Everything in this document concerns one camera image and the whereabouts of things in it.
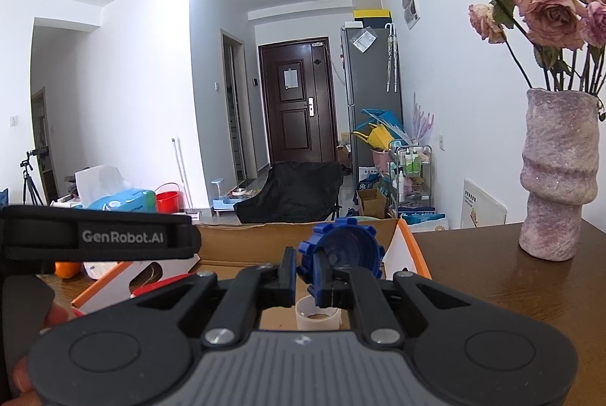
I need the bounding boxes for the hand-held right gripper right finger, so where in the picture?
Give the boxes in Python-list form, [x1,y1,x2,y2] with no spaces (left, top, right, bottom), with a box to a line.
[310,248,474,345]

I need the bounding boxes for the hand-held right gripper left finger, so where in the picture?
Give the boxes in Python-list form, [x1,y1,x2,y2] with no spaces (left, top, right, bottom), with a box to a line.
[125,246,299,347]

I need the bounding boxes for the blue gear-shaped plastic cap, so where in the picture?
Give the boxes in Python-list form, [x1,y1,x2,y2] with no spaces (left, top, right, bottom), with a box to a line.
[297,219,386,309]

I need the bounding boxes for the orange-edged cardboard box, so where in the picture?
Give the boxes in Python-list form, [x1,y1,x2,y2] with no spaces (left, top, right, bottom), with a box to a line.
[71,218,433,331]

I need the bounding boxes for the person's left hand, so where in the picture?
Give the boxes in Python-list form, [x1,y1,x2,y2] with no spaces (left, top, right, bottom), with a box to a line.
[10,301,75,399]

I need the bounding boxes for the beige tape roll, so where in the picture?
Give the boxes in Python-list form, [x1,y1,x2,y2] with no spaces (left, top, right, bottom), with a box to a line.
[295,295,342,331]

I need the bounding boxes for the black tripod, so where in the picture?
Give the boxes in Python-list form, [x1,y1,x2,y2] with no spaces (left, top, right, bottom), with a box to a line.
[19,148,45,205]

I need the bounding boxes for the purple tissue pack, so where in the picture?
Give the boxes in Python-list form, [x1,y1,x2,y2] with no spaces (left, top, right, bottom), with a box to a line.
[83,261,120,282]

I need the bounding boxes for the small open cardboard carton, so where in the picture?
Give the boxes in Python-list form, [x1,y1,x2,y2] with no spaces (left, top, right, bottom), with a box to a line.
[356,187,388,219]

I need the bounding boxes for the black folding chair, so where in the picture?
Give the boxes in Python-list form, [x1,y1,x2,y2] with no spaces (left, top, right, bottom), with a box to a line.
[233,161,344,224]

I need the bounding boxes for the blue tissue pack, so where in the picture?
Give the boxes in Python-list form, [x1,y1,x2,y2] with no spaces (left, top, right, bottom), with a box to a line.
[76,164,158,214]

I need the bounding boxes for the blue pet feeder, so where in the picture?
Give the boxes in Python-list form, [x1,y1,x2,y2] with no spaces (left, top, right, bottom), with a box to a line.
[211,179,251,214]

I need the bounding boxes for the blue and white package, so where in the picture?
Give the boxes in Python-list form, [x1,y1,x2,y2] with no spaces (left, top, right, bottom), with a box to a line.
[358,167,382,191]

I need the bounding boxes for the red and white lint brush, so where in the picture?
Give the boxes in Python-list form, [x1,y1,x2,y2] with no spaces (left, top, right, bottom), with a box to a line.
[130,284,164,299]

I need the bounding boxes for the red bucket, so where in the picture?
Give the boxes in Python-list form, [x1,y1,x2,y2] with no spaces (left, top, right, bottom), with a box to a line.
[155,183,181,214]

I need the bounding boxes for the metal trolley rack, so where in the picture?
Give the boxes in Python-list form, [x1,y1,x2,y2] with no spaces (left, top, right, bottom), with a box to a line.
[388,145,434,215]

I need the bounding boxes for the white mop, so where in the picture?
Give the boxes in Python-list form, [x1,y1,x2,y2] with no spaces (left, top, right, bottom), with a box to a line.
[171,138,200,217]

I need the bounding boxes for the dark brown door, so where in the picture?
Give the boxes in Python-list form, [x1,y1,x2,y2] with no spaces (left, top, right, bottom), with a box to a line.
[258,37,338,165]

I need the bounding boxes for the blue plastic item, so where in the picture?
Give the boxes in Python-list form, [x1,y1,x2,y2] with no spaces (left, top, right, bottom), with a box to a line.
[362,108,403,137]

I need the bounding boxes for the white board panel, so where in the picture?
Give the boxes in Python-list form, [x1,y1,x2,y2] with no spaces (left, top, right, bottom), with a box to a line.
[461,179,508,229]

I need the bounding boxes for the purple decorative branches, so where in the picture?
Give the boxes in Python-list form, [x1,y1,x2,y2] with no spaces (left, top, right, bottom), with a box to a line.
[409,92,435,146]

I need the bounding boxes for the grey refrigerator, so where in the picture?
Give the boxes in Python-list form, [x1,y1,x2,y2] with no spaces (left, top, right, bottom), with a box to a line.
[341,23,403,161]

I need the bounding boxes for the white folded umbrella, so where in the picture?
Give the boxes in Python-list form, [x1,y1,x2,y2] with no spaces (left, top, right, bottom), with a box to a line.
[384,22,393,92]
[391,22,399,93]

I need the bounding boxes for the clear plastic document bag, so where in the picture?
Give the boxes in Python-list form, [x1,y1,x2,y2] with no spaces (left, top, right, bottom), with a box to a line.
[355,28,377,54]

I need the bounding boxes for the pink textured vase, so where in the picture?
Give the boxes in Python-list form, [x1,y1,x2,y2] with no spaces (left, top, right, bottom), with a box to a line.
[518,88,600,262]

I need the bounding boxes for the yellow and black box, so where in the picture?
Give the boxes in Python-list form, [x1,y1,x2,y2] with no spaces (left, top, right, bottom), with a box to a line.
[353,9,393,28]

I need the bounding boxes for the dried rose bouquet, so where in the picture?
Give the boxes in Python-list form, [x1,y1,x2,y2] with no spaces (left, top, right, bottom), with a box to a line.
[357,0,606,123]

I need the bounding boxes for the wall electrical panel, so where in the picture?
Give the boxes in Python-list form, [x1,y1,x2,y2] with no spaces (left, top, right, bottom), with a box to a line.
[401,0,421,30]

